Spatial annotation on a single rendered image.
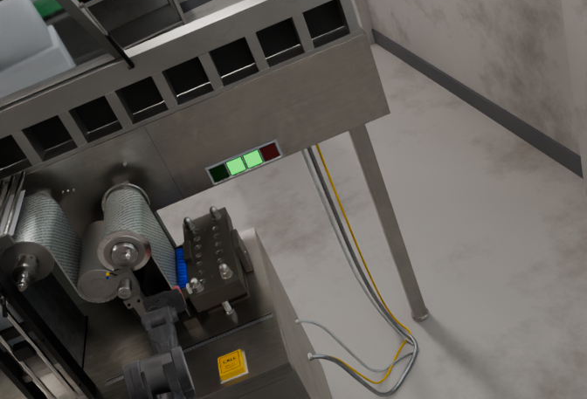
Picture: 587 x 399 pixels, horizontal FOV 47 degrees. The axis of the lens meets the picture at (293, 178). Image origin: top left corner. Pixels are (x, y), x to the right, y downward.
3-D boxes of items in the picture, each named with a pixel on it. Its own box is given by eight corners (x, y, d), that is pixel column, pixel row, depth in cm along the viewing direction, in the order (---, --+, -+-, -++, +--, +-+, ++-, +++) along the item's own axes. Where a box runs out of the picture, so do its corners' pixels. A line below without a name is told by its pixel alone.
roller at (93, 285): (89, 307, 197) (69, 279, 190) (94, 256, 218) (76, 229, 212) (127, 292, 196) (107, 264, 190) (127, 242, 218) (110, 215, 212)
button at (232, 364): (223, 381, 185) (219, 376, 184) (220, 363, 191) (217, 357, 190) (245, 372, 185) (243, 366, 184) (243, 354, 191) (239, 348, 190)
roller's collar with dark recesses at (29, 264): (20, 288, 182) (7, 271, 179) (23, 274, 187) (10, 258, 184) (41, 279, 182) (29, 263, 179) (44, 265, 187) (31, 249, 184)
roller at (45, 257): (17, 289, 190) (-11, 253, 182) (30, 238, 211) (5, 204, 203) (63, 270, 189) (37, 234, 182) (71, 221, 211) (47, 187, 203)
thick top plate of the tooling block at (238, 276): (197, 313, 201) (189, 299, 198) (189, 237, 235) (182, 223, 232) (246, 292, 201) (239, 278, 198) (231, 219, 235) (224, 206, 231)
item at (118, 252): (105, 260, 187) (119, 241, 185) (106, 256, 189) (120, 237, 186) (128, 271, 190) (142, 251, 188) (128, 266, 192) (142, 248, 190)
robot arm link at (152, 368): (189, 416, 111) (158, 429, 110) (179, 374, 120) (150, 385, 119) (176, 378, 107) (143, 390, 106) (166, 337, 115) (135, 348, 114)
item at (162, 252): (177, 298, 202) (150, 254, 192) (174, 252, 222) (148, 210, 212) (179, 298, 202) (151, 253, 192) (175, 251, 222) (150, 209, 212)
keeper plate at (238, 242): (246, 272, 218) (234, 248, 212) (242, 254, 227) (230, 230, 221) (253, 270, 218) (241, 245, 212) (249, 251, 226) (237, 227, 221)
